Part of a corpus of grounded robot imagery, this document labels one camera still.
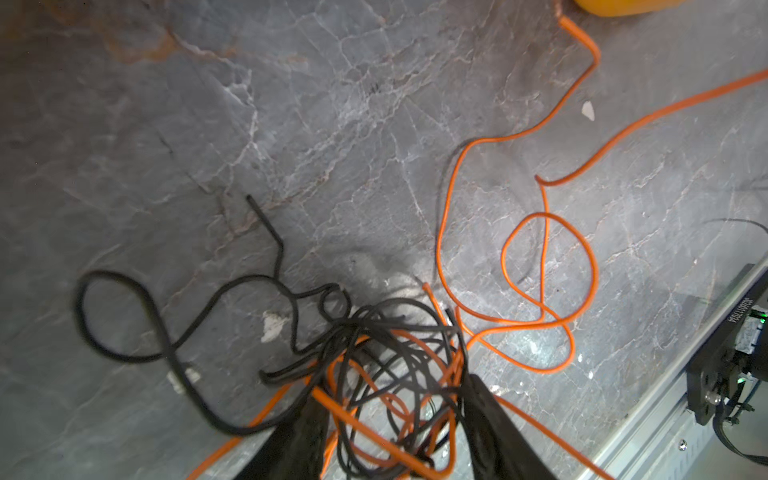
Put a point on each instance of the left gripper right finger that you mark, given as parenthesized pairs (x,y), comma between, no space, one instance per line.
(497,448)

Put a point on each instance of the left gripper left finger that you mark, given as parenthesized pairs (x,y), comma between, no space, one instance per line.
(295,449)

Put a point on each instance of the right yellow plastic bin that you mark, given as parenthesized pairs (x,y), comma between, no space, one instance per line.
(622,8)

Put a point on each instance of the aluminium frame rail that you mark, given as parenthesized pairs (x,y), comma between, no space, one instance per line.
(660,438)

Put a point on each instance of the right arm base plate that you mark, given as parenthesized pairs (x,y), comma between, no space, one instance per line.
(737,347)

